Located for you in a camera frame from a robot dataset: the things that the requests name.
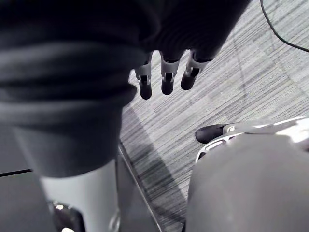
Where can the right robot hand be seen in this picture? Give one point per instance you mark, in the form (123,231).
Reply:
(72,84)

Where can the dark robot foot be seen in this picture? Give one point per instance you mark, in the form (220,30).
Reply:
(208,134)

